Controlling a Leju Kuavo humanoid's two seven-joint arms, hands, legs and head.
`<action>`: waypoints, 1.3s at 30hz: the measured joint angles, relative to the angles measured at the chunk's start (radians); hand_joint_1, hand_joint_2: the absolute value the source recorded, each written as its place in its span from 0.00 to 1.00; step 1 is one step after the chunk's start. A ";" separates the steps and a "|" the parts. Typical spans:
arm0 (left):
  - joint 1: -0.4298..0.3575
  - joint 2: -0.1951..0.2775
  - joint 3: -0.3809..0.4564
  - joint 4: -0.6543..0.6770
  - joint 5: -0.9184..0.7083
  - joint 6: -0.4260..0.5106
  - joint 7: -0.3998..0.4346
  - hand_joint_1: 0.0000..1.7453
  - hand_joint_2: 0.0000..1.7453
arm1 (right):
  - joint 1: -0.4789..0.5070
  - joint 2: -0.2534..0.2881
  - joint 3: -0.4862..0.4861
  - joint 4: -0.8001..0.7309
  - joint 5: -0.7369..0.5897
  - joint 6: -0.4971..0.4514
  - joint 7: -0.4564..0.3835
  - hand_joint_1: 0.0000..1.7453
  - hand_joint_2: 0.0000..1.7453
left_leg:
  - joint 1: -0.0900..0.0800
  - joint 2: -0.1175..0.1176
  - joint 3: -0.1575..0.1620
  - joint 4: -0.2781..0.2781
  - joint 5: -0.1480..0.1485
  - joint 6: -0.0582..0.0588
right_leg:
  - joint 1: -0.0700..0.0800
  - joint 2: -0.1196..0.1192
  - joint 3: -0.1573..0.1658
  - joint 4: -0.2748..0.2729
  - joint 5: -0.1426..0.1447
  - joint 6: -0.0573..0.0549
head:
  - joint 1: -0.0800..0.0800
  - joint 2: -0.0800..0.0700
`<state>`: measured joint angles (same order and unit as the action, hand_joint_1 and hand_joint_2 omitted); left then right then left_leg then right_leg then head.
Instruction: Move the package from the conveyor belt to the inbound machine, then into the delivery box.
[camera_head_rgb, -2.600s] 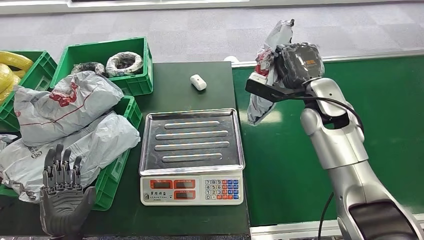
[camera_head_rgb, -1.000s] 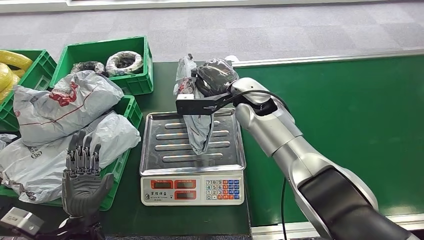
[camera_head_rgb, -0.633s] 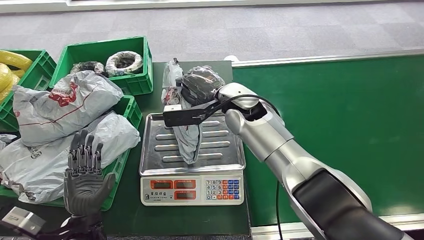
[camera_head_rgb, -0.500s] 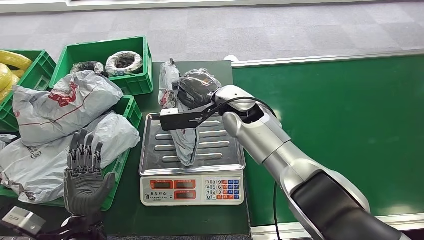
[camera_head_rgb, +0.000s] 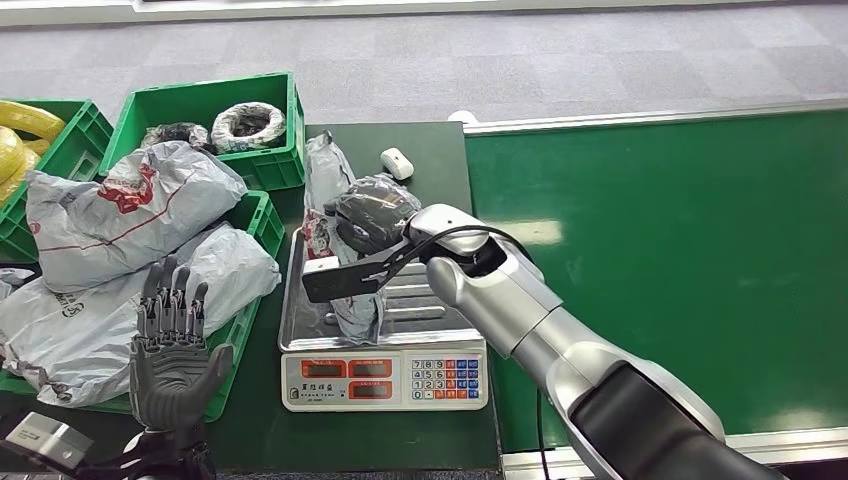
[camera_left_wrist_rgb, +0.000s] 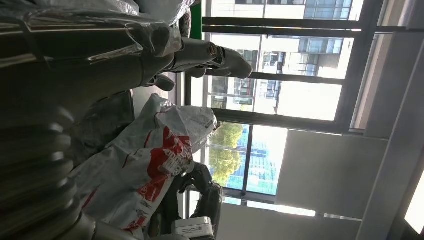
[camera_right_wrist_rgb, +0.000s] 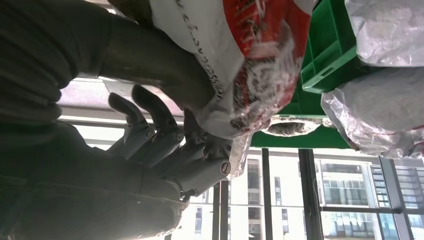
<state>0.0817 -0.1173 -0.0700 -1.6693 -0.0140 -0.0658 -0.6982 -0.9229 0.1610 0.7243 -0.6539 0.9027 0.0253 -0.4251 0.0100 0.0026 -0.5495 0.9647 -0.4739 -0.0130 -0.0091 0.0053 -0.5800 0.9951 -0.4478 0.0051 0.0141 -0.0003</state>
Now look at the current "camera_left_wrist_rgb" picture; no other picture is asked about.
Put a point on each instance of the ceiling light panel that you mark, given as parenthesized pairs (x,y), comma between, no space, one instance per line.
(415,205)

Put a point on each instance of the grey package with black print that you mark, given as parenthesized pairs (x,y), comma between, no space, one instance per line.
(155,159)

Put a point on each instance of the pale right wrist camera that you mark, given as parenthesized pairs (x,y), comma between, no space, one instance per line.
(193,228)

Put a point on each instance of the dark framed window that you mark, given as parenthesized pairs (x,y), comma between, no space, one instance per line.
(298,66)

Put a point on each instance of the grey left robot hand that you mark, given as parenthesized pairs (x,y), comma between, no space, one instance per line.
(82,66)

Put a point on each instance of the large pale grey package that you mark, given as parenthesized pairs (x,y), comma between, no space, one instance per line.
(82,5)

